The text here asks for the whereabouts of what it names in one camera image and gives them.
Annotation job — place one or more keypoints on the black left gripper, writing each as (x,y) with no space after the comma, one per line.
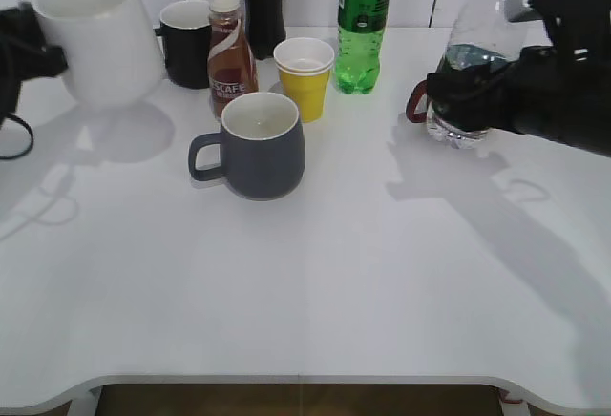
(25,54)

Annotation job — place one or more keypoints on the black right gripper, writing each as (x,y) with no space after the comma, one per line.
(560,93)

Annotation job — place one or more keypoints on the clear water bottle green label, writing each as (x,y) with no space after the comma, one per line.
(482,36)

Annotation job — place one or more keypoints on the large white ceramic mug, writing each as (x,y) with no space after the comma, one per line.
(112,52)

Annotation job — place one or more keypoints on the red-brown ceramic mug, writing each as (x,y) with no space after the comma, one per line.
(418,104)

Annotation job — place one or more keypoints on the black ceramic mug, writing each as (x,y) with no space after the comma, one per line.
(185,32)

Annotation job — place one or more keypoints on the dark grey ceramic mug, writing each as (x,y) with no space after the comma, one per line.
(262,147)

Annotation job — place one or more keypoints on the green soda bottle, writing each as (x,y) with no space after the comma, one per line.
(361,28)

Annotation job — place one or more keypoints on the yellow paper cup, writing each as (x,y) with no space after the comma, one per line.
(307,90)

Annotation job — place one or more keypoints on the white paper cup stacked inside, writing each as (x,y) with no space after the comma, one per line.
(304,56)

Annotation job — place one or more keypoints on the brown coffee drink bottle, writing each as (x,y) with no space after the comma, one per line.
(231,65)

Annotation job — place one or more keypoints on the dark cola bottle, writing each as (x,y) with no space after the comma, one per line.
(264,26)

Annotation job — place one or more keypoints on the white table leg frame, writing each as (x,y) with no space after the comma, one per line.
(86,404)

